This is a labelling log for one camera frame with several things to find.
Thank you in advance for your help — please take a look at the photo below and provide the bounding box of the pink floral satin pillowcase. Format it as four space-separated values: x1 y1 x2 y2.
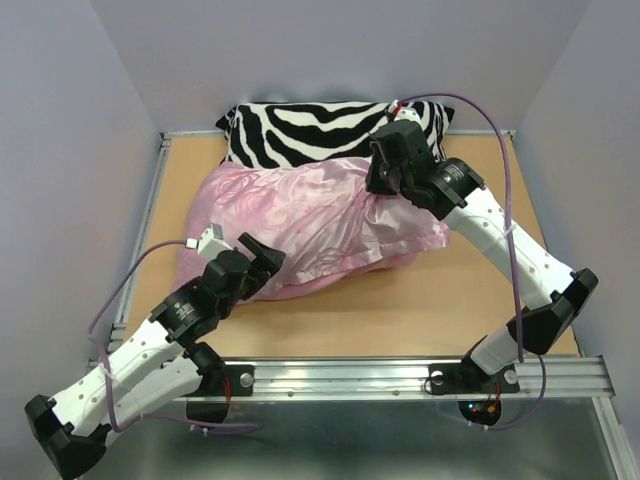
185 157 450 301

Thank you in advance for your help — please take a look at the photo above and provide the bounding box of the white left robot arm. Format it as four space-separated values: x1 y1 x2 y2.
24 225 286 479

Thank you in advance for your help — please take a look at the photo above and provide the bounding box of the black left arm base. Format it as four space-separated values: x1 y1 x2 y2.
186 363 255 423

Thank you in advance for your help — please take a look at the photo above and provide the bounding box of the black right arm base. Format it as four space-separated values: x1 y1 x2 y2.
422 361 520 429

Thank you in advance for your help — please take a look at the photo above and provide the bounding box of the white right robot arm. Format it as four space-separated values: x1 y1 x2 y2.
366 120 599 390

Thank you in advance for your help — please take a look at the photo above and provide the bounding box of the zebra print pillow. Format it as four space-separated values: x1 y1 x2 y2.
215 100 457 169

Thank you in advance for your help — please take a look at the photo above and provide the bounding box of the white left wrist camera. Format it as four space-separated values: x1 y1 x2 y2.
185 223 233 262

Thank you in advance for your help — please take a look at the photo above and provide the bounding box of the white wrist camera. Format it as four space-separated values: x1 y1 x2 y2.
388 102 420 123
185 223 233 262

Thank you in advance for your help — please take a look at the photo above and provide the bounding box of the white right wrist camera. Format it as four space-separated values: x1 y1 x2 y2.
388 102 420 123

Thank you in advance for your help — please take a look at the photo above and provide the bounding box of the aluminium table frame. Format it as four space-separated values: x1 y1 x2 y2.
107 132 172 353

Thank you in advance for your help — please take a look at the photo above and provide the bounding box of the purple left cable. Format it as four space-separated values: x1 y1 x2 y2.
87 240 260 434

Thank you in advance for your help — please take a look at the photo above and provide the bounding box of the aluminium mounting rail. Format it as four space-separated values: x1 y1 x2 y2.
82 355 619 401

